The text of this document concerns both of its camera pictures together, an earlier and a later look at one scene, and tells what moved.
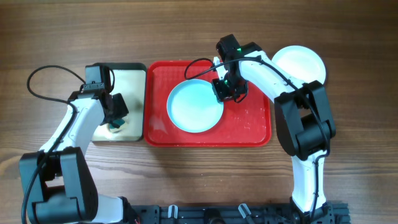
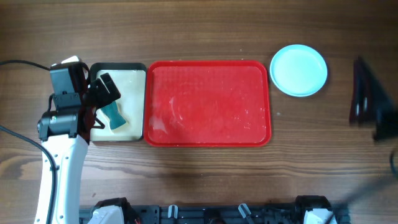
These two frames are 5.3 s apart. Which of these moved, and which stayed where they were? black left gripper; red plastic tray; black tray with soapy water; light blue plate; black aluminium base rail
Moved: light blue plate; black left gripper
Stayed: black aluminium base rail; black tray with soapy water; red plastic tray
